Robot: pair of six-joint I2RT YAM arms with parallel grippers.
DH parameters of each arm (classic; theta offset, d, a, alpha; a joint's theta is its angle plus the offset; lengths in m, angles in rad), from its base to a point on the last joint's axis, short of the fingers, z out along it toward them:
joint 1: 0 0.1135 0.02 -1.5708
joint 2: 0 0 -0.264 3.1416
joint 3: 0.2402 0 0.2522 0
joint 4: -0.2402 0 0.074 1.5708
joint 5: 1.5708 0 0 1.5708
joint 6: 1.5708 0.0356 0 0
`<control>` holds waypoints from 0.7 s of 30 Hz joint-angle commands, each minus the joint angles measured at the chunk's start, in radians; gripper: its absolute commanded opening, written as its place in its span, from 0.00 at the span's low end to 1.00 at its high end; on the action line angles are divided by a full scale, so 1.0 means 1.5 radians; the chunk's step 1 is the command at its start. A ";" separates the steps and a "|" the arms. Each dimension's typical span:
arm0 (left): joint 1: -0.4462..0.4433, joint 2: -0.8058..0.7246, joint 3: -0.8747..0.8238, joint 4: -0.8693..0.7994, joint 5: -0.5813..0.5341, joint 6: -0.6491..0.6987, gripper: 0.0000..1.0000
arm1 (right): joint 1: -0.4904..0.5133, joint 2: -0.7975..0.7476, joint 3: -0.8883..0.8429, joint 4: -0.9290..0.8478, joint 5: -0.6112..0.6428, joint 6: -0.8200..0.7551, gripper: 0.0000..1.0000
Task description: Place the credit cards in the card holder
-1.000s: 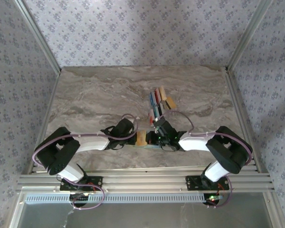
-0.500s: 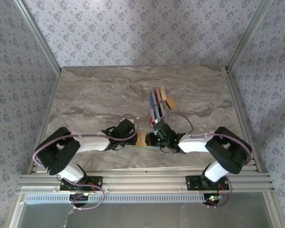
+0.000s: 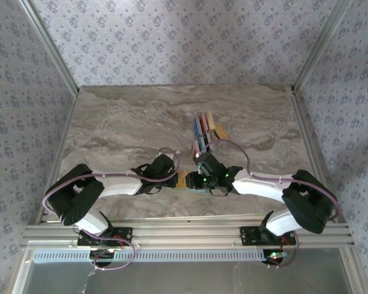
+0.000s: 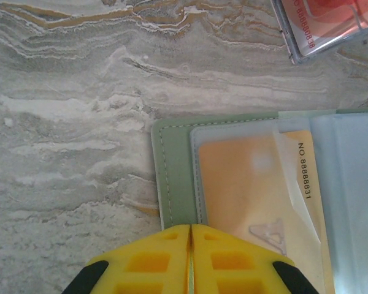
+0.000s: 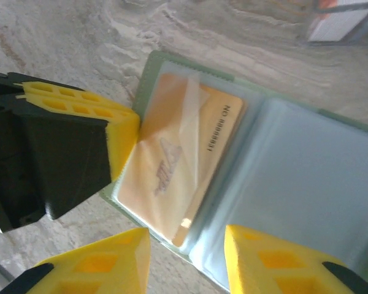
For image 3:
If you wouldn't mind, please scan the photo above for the gold card stack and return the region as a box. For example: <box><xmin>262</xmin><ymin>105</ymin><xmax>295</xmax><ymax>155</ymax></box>
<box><xmin>204</xmin><ymin>111</ymin><xmax>216</xmax><ymax>131</ymax></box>

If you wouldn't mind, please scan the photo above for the right controller board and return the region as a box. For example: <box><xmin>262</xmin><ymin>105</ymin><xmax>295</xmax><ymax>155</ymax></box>
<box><xmin>263</xmin><ymin>249</ymin><xmax>288</xmax><ymax>266</ymax></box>

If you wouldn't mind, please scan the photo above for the controller board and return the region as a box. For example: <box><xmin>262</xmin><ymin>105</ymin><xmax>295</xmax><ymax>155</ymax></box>
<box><xmin>263</xmin><ymin>249</ymin><xmax>288</xmax><ymax>266</ymax></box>
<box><xmin>90</xmin><ymin>248</ymin><xmax>117</xmax><ymax>267</ymax></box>

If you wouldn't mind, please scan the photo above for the left controller board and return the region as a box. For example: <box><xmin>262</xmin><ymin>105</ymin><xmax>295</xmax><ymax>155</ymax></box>
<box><xmin>90</xmin><ymin>248</ymin><xmax>117</xmax><ymax>267</ymax></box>

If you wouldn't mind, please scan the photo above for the grey metal panel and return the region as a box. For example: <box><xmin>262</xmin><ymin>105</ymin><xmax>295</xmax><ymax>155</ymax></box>
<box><xmin>12</xmin><ymin>247</ymin><xmax>367</xmax><ymax>294</ymax></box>

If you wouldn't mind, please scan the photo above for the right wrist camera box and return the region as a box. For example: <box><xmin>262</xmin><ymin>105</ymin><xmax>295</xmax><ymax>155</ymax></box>
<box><xmin>194</xmin><ymin>153</ymin><xmax>217</xmax><ymax>178</ymax></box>

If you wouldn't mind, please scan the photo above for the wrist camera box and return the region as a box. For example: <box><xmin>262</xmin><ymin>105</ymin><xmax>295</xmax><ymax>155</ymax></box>
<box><xmin>158</xmin><ymin>151</ymin><xmax>176</xmax><ymax>172</ymax></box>
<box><xmin>194</xmin><ymin>153</ymin><xmax>217</xmax><ymax>178</ymax></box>

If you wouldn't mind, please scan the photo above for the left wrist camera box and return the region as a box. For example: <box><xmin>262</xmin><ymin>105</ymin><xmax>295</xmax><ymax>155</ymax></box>
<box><xmin>158</xmin><ymin>151</ymin><xmax>176</xmax><ymax>172</ymax></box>

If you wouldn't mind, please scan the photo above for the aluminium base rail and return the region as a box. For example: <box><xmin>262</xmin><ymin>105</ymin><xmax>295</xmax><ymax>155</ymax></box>
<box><xmin>20</xmin><ymin>214</ymin><xmax>355</xmax><ymax>249</ymax></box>

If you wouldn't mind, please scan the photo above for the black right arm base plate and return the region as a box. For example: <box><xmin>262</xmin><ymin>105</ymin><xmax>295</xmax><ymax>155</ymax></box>
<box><xmin>239</xmin><ymin>225</ymin><xmax>297</xmax><ymax>247</ymax></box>

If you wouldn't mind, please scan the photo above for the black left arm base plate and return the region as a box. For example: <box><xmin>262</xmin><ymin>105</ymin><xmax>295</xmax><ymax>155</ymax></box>
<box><xmin>76</xmin><ymin>226</ymin><xmax>133</xmax><ymax>247</ymax></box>

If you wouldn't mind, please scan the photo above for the grey slotted cable duct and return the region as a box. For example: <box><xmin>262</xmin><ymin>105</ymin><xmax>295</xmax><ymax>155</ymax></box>
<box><xmin>32</xmin><ymin>248</ymin><xmax>266</xmax><ymax>263</ymax></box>

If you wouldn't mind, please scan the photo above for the aluminium side rail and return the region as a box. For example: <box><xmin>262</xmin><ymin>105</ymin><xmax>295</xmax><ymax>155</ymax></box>
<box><xmin>289</xmin><ymin>85</ymin><xmax>340</xmax><ymax>223</ymax></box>
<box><xmin>33</xmin><ymin>90</ymin><xmax>80</xmax><ymax>226</ymax></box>

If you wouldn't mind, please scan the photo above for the aluminium frame post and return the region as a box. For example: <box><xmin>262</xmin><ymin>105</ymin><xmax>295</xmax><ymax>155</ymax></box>
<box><xmin>18</xmin><ymin>0</ymin><xmax>80</xmax><ymax>96</ymax></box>
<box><xmin>293</xmin><ymin>0</ymin><xmax>353</xmax><ymax>92</ymax></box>

